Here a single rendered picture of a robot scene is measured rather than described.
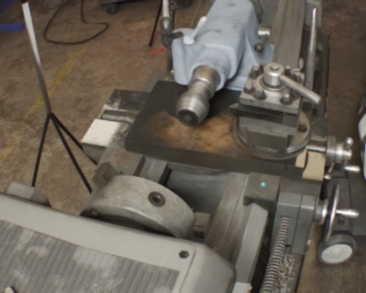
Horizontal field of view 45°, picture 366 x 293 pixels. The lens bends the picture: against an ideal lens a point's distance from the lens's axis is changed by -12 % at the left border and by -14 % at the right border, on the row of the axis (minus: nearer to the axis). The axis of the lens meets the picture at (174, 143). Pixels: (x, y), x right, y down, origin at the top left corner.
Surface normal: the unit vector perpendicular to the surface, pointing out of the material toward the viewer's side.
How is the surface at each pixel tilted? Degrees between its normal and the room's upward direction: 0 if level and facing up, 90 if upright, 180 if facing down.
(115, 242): 0
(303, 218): 90
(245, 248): 36
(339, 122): 0
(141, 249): 0
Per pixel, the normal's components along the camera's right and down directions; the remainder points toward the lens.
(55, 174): -0.08, -0.74
